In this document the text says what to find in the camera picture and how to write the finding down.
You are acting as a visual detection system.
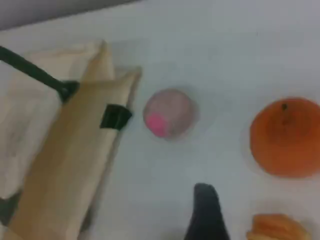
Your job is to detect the white cloth bag green handles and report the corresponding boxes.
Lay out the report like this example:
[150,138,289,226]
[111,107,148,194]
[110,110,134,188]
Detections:
[0,39,143,240]

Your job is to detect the orange pumpkin toy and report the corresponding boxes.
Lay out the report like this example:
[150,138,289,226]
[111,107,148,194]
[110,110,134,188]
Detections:
[249,96,320,179]

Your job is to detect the grey and pink ball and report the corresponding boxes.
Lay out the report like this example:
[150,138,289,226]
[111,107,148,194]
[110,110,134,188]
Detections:
[142,87,200,143]

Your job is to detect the long yellow-orange bread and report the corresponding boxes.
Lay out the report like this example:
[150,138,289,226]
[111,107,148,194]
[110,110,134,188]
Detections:
[246,212,313,240]

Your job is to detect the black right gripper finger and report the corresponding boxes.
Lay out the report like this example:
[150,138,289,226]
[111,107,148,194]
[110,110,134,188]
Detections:
[183,182,231,240]

